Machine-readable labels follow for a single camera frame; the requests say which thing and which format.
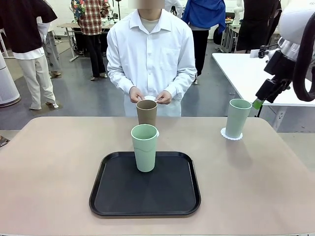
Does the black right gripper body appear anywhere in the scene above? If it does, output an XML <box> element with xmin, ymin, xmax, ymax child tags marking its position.
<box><xmin>255</xmin><ymin>50</ymin><xmax>288</xmax><ymax>99</ymax></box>

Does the light green tall cup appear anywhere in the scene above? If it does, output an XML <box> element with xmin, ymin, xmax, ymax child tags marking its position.
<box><xmin>225</xmin><ymin>98</ymin><xmax>252</xmax><ymax>139</ymax></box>
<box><xmin>130</xmin><ymin>124</ymin><xmax>158</xmax><ymax>173</ymax></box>

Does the tan tall cup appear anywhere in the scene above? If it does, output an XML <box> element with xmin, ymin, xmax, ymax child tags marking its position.
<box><xmin>136</xmin><ymin>99</ymin><xmax>158</xmax><ymax>126</ymax></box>

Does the person's left forearm white sleeve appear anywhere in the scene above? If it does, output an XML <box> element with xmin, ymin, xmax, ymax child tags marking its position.
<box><xmin>167</xmin><ymin>71</ymin><xmax>197</xmax><ymax>99</ymax></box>

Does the person's right forearm white sleeve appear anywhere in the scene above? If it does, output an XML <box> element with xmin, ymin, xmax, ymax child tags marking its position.
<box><xmin>107</xmin><ymin>68</ymin><xmax>136</xmax><ymax>95</ymax></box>

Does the person's left hand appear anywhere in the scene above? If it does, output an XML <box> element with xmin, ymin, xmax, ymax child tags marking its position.
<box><xmin>155</xmin><ymin>90</ymin><xmax>172</xmax><ymax>105</ymax></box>

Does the person's right hand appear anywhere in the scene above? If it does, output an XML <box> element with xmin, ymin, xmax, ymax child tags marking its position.
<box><xmin>129</xmin><ymin>86</ymin><xmax>146</xmax><ymax>104</ymax></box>

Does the white rounded table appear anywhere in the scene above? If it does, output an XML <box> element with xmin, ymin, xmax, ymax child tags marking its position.
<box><xmin>211</xmin><ymin>52</ymin><xmax>315</xmax><ymax>131</ymax></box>

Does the person in black coat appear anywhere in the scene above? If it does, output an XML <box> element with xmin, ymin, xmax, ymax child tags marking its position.
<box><xmin>236</xmin><ymin>0</ymin><xmax>283</xmax><ymax>52</ymax></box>

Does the person in blue jacket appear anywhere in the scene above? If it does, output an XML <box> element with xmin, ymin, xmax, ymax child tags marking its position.
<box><xmin>182</xmin><ymin>0</ymin><xmax>226</xmax><ymax>85</ymax></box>

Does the person in white shirt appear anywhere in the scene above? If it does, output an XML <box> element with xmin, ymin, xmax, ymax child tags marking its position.
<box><xmin>106</xmin><ymin>2</ymin><xmax>197</xmax><ymax>118</ymax></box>

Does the person in white top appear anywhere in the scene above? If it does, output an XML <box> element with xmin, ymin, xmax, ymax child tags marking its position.
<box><xmin>164</xmin><ymin>0</ymin><xmax>184</xmax><ymax>18</ymax></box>

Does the black plastic tray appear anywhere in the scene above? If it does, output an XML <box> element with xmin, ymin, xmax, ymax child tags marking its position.
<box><xmin>89</xmin><ymin>150</ymin><xmax>202</xmax><ymax>217</ymax></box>

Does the person in plaid shirt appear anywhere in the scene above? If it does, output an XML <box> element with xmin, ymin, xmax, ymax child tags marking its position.
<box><xmin>70</xmin><ymin>0</ymin><xmax>111</xmax><ymax>81</ymax></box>

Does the background work desk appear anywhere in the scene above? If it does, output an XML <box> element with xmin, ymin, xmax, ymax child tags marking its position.
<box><xmin>56</xmin><ymin>22</ymin><xmax>83</xmax><ymax>62</ymax></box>

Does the person in grey trousers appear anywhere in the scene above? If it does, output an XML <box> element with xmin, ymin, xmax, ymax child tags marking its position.
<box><xmin>36</xmin><ymin>14</ymin><xmax>62</xmax><ymax>77</ymax></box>

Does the person in dark t-shirt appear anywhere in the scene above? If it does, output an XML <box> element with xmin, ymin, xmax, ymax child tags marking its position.
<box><xmin>0</xmin><ymin>0</ymin><xmax>60</xmax><ymax>111</ymax></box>

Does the white cylindrical appliance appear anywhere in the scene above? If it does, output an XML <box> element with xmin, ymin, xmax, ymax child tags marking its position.
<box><xmin>0</xmin><ymin>51</ymin><xmax>22</xmax><ymax>107</ymax></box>

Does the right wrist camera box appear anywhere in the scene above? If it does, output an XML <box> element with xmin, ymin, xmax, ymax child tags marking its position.
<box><xmin>250</xmin><ymin>45</ymin><xmax>269</xmax><ymax>59</ymax></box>

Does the black right arm hose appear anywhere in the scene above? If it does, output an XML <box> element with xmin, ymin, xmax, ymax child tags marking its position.
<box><xmin>292</xmin><ymin>12</ymin><xmax>315</xmax><ymax>102</ymax></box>

